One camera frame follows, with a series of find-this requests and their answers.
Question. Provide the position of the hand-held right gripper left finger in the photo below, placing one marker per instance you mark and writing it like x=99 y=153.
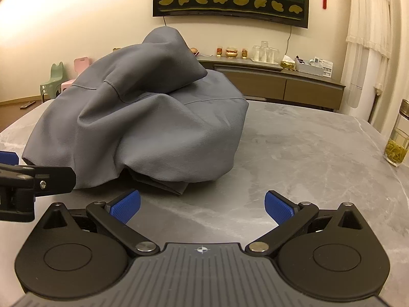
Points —
x=127 y=206

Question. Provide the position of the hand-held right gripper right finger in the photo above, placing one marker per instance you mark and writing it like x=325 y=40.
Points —
x=278 y=208

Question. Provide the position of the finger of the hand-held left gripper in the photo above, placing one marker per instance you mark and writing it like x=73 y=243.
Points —
x=8 y=158
x=54 y=179

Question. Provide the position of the grey garment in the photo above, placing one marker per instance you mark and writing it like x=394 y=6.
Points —
x=143 y=128

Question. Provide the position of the dark remote control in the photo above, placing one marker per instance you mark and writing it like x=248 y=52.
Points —
x=28 y=104

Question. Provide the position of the green child chair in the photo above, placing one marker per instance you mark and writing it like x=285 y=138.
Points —
x=52 y=84

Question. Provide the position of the pink child chair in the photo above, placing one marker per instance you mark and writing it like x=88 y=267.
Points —
x=81 y=65

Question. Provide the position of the long tv cabinet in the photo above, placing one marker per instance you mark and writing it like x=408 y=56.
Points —
x=303 y=89

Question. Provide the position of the glass tea tumbler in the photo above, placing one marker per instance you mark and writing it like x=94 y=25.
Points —
x=396 y=140

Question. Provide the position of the white storage box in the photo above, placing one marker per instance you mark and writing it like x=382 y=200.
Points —
x=311 y=68

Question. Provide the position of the gold tissue box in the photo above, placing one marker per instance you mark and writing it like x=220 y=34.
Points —
x=287 y=65

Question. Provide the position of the tray of glass cups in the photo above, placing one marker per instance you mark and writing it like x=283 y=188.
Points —
x=263 y=52

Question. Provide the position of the small amber jar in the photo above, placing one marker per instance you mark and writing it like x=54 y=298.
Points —
x=219 y=51
x=245 y=53

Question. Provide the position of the gold bowl ornament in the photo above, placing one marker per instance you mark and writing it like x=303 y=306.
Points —
x=231 y=53

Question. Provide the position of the red fruit plate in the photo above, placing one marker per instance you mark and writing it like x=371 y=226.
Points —
x=194 y=51

